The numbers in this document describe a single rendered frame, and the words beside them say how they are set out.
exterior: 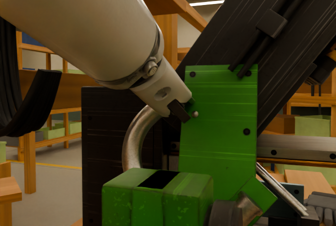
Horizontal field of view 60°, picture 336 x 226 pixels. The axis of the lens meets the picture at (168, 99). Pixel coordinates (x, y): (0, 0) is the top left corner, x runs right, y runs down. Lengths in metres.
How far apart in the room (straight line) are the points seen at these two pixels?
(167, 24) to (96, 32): 1.10
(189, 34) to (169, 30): 8.60
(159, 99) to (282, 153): 0.30
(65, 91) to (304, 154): 0.55
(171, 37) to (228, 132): 0.89
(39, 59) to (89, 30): 12.76
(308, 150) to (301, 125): 2.74
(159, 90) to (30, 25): 0.16
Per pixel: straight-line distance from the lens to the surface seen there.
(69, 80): 0.79
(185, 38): 9.91
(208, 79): 0.47
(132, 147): 0.45
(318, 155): 0.57
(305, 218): 0.60
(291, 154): 0.56
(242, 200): 0.41
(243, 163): 0.44
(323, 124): 3.13
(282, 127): 3.56
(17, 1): 0.18
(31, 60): 13.24
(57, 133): 6.26
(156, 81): 0.29
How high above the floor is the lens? 1.23
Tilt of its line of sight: 2 degrees down
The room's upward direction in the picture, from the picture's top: straight up
